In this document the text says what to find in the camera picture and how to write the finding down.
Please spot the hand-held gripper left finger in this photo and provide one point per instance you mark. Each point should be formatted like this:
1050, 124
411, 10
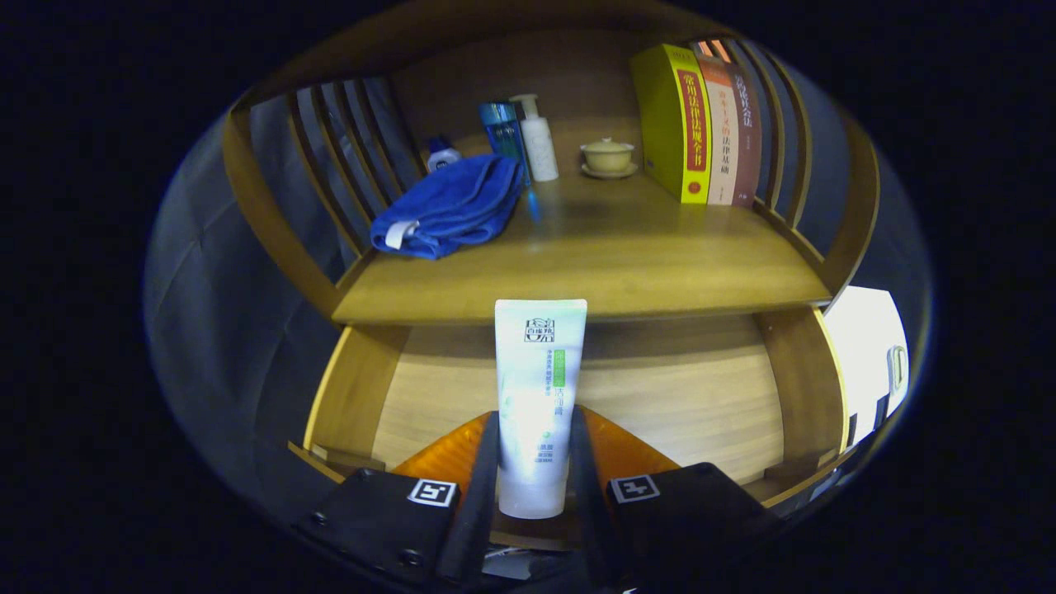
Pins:
483, 495

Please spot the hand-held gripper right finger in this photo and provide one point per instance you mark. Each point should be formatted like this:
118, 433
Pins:
587, 495

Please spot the wooden drawer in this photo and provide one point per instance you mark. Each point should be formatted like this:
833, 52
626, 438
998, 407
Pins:
660, 396

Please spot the white cleanser tube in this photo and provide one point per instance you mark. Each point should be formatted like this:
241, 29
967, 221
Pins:
540, 379

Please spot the white side cabinet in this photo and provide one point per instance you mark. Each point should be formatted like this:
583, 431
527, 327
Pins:
858, 346

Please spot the wooden cabinet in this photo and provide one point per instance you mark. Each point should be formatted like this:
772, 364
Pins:
577, 82

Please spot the blue folded towel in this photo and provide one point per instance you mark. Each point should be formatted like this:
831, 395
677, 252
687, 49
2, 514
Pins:
454, 206

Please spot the beige saucer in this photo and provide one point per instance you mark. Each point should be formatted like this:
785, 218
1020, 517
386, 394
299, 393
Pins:
610, 173

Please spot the small pale green object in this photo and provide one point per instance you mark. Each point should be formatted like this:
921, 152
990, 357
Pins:
897, 367

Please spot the beige lidded teacup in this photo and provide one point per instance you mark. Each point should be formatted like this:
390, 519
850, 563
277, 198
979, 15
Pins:
608, 155

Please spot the small white blue-capped bottle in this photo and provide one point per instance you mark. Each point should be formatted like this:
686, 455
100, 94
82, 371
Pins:
443, 157

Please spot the white pump bottle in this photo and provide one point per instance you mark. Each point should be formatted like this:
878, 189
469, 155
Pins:
540, 148

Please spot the teal blue bottle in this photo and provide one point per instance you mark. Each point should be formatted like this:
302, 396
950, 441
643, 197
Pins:
499, 132

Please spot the thick yellow book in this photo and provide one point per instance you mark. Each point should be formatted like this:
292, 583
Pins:
660, 124

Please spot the orange and cream book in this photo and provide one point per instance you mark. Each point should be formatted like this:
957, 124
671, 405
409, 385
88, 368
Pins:
722, 140

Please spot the brown book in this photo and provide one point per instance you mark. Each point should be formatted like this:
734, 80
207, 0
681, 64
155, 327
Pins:
747, 140

